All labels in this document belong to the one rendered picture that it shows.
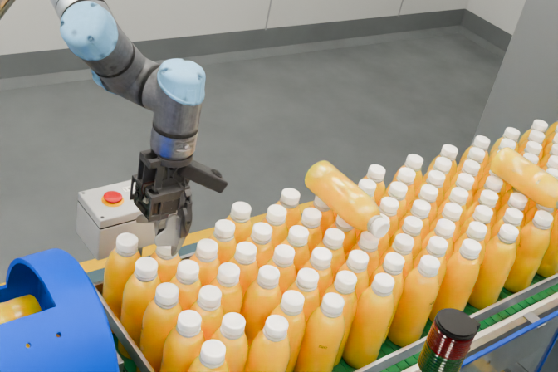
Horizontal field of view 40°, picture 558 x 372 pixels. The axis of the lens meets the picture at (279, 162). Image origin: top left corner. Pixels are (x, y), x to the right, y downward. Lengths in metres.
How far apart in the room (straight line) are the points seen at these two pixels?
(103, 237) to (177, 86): 0.43
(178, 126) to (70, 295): 0.31
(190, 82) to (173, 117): 0.07
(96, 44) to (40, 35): 3.05
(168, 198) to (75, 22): 0.34
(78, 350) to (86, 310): 0.06
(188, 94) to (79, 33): 0.19
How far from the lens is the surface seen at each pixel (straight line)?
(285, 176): 3.72
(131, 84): 1.25
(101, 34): 1.14
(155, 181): 1.30
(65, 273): 1.17
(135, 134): 3.85
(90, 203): 1.53
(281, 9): 4.90
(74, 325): 1.13
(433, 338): 1.21
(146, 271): 1.38
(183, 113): 1.22
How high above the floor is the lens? 2.02
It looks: 32 degrees down
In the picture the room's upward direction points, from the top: 13 degrees clockwise
